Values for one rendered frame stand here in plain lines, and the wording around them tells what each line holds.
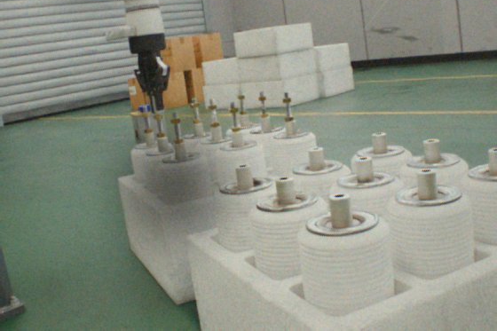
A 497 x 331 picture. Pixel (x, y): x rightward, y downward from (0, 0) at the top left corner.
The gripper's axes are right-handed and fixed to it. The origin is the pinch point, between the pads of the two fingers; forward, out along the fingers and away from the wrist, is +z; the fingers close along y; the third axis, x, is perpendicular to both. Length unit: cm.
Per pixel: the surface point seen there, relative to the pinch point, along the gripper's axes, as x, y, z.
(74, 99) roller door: -153, 535, 22
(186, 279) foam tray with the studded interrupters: 8.5, -18.2, 30.6
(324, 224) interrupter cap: 14, -64, 10
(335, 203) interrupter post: 14, -66, 8
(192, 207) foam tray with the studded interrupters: 5.4, -18.9, 17.6
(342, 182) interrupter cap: 2, -54, 10
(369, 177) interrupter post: -1, -57, 9
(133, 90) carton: -163, 387, 16
